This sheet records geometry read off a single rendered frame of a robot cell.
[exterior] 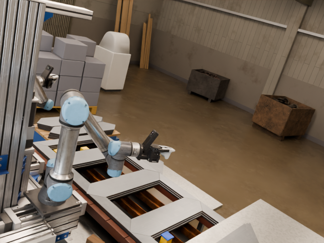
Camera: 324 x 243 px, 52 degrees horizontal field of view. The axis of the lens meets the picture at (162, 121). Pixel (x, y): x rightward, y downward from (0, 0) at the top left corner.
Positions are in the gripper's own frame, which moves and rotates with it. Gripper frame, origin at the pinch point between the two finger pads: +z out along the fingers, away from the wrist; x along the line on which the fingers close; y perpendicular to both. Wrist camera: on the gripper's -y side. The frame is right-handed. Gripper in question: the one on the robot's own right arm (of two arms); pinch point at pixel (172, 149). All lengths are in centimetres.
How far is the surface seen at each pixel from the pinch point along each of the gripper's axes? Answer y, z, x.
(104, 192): 54, -16, -54
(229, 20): -172, 465, -702
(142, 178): 51, 20, -75
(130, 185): 52, 7, -64
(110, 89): 60, 124, -581
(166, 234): 57, 12, -6
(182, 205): 56, 40, -40
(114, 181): 52, -5, -69
